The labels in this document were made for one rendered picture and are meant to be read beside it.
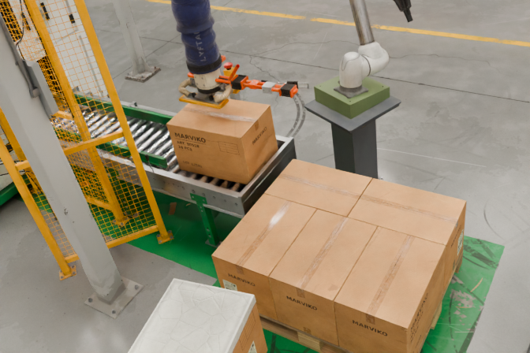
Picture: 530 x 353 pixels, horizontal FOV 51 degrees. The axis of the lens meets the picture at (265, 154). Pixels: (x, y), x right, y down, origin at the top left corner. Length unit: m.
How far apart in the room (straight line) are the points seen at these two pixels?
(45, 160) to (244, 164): 1.21
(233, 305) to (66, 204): 1.43
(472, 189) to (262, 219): 1.73
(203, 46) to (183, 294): 1.57
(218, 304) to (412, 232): 1.33
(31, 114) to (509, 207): 3.21
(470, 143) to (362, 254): 2.01
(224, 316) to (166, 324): 0.25
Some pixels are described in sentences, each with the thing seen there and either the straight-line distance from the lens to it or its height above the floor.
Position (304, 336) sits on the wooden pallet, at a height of 0.10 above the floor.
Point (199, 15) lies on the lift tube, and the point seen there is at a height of 1.69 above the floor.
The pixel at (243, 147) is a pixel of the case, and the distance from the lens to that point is 3.55.
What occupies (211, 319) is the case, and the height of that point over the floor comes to 1.02.
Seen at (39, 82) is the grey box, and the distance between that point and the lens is 3.15.
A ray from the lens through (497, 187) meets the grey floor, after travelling 4.51.
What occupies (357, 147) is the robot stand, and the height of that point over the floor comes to 0.45.
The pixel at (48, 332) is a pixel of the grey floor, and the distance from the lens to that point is 4.15.
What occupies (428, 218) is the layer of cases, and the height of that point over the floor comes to 0.54.
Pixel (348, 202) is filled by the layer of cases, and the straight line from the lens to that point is 3.52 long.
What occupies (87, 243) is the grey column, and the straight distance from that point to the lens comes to 3.70.
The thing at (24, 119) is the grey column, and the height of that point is 1.52.
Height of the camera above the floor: 2.89
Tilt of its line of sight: 36 degrees down
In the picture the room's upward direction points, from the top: 11 degrees counter-clockwise
